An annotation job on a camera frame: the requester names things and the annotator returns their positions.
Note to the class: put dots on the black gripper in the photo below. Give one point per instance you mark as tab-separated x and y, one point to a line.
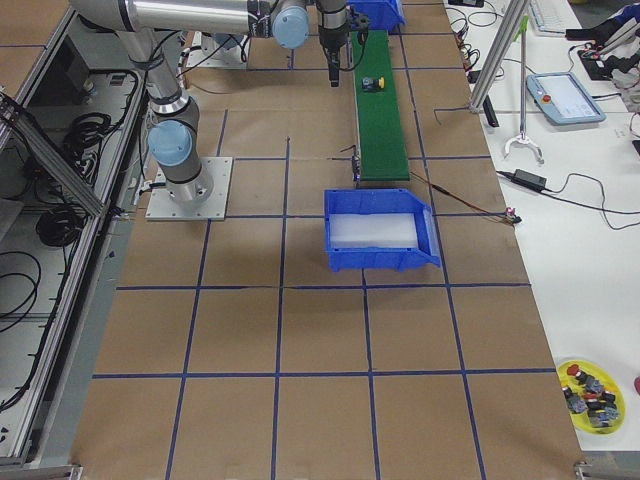
330	37

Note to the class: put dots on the yellow mushroom push button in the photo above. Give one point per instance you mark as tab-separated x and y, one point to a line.
372	84

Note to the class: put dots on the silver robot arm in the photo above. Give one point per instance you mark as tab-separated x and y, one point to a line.
173	140

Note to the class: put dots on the blue bin with buttons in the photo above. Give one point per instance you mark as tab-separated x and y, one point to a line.
383	14

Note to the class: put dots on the yellow tray of buttons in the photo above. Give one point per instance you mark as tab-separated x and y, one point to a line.
594	400

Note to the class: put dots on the green conveyor belt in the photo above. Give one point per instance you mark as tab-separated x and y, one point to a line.
381	152

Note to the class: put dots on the far blue plastic bin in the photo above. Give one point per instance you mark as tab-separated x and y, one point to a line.
380	201

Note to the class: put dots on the white foam bin liner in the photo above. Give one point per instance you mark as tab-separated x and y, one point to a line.
388	230

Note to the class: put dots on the long reach grabber tool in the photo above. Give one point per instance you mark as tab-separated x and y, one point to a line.
522	139

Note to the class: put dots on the teach pendant tablet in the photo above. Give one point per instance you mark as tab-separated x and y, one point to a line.
563	99

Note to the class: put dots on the black power adapter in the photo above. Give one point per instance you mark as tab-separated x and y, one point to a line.
529	180

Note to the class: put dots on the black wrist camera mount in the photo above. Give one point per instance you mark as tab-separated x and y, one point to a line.
359	24

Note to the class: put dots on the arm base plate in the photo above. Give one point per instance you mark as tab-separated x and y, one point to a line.
204	198

